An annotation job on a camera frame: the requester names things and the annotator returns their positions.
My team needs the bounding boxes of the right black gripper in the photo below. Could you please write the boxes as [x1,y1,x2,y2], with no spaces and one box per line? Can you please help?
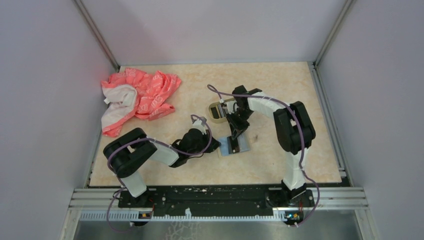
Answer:
[225,108,254,141]

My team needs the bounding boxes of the beige card sleeve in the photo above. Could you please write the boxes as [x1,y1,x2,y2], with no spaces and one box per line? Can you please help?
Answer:
[218,133,251,157]

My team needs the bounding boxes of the cream card holder tray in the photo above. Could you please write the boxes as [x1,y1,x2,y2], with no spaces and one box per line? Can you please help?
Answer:
[207,98,233,124]

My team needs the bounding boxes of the black credit card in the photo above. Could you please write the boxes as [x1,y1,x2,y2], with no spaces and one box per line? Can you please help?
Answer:
[229,137,240,154]

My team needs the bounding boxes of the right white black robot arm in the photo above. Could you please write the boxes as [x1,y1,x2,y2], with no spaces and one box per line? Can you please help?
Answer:
[226,85,316,206]

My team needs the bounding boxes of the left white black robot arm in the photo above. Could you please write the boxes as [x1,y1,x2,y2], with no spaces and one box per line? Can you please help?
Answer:
[102,127,221,207]

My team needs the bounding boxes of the pink white crumpled cloth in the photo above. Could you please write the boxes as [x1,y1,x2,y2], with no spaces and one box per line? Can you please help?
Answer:
[100,67,182,138]

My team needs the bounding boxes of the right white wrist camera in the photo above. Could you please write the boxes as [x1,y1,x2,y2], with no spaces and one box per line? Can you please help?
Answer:
[218,98,237,117]

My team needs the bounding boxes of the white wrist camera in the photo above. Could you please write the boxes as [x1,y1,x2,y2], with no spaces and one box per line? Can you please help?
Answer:
[192,119,208,135]
[218,98,237,117]

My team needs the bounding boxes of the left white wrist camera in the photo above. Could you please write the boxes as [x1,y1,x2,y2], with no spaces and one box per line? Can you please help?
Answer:
[192,119,208,135]

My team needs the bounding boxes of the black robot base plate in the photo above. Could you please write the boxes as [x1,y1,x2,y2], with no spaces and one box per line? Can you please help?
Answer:
[118,183,315,217]

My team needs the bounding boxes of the aluminium front frame rail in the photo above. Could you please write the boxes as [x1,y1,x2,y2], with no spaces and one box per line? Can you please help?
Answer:
[61,184,369,240]

